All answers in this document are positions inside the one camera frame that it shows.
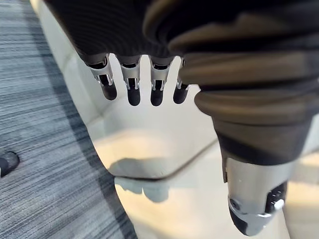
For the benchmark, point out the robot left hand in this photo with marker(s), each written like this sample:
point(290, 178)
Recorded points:
point(224, 49)

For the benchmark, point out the white leather cushion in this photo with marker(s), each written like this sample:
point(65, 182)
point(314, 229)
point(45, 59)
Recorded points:
point(154, 139)

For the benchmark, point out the white leather sofa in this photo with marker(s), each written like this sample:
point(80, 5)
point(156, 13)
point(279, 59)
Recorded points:
point(189, 211)

